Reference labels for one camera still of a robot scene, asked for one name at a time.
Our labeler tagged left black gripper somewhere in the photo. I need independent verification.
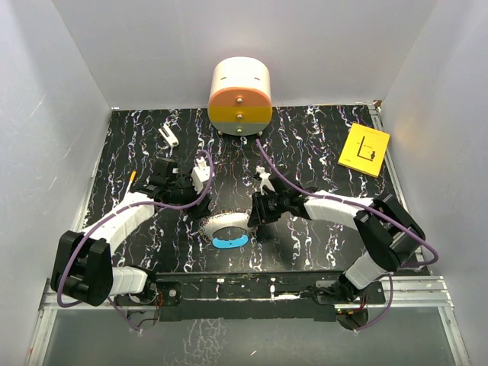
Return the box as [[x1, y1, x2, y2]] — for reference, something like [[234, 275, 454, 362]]
[[166, 174, 211, 220]]

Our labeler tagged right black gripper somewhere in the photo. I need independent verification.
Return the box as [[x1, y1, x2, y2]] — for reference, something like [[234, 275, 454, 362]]
[[248, 189, 289, 226]]

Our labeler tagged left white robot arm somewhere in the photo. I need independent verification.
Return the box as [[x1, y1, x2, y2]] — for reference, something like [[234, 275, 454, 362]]
[[50, 150, 214, 308]]

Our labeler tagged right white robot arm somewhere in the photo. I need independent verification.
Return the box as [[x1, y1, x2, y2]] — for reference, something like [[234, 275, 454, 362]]
[[248, 178, 425, 303]]

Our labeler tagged yellow white marker pen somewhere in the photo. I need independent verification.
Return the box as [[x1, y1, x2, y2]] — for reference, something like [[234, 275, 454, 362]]
[[126, 170, 136, 194]]

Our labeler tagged white black stapler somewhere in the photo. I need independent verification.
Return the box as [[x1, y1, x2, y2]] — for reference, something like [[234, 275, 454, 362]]
[[158, 124, 179, 147]]

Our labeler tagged round three-drawer mini cabinet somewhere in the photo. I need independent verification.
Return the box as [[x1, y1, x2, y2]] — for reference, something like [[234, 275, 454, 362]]
[[207, 56, 272, 136]]

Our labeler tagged yellow book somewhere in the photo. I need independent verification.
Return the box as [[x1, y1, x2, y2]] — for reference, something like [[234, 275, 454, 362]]
[[338, 124, 390, 178]]

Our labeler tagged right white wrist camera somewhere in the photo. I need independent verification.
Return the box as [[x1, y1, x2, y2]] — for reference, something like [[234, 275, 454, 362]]
[[254, 165, 275, 194]]

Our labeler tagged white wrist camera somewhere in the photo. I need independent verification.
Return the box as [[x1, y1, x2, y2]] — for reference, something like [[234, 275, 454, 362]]
[[254, 165, 275, 194], [191, 157, 210, 194]]

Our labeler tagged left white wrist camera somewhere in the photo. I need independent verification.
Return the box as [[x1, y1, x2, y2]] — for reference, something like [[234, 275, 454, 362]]
[[191, 157, 210, 194]]

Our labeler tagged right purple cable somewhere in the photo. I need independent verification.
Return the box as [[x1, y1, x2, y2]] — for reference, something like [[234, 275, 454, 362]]
[[255, 139, 439, 332]]

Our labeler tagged purple cable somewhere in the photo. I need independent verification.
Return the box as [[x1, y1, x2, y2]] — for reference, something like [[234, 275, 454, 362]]
[[255, 139, 439, 332], [56, 149, 214, 335]]

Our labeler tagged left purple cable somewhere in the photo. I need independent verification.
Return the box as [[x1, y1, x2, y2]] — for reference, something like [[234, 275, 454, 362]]
[[56, 149, 214, 335]]

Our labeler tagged aluminium frame rail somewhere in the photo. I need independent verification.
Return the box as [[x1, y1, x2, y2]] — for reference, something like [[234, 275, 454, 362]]
[[26, 278, 127, 363]]

